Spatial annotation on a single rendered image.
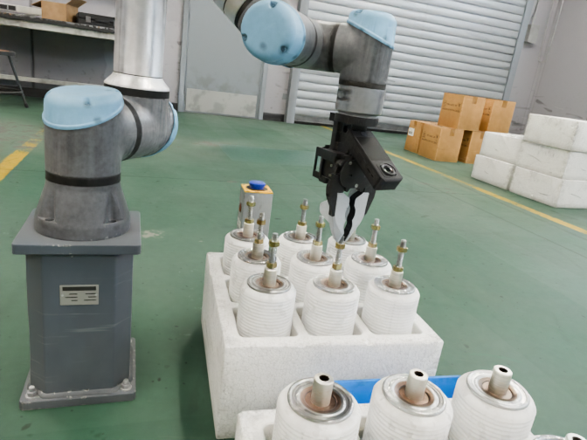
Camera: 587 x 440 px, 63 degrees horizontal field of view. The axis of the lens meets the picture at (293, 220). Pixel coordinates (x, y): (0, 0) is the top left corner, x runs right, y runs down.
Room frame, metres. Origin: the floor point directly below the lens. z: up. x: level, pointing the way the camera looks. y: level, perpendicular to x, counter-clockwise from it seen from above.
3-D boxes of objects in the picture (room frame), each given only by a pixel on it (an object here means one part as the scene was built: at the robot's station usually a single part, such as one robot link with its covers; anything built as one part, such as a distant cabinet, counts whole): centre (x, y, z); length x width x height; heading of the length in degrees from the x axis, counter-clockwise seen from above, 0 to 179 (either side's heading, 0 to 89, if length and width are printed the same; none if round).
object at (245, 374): (0.89, -0.05, 0.09); 0.39 x 0.39 x 0.18; 16
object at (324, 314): (0.77, -0.09, 0.16); 0.10 x 0.10 x 0.18
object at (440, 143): (4.50, -1.26, 0.15); 0.30 x 0.24 x 0.30; 19
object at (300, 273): (0.89, -0.05, 0.16); 0.10 x 0.10 x 0.18
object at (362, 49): (0.79, -0.08, 0.64); 0.09 x 0.08 x 0.11; 74
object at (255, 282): (0.74, 0.03, 0.25); 0.08 x 0.08 x 0.01
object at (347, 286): (0.77, -0.09, 0.25); 0.08 x 0.08 x 0.01
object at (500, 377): (0.52, -0.28, 0.26); 0.02 x 0.02 x 0.03
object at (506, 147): (3.59, -1.60, 0.27); 0.39 x 0.39 x 0.18; 22
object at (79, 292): (0.77, 0.36, 0.15); 0.19 x 0.19 x 0.30; 20
